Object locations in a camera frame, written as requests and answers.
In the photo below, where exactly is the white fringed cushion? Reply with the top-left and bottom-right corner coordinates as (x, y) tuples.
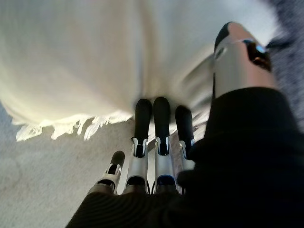
(0, 0), (278, 143)

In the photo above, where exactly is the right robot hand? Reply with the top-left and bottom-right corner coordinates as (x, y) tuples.
(66, 21), (304, 228)

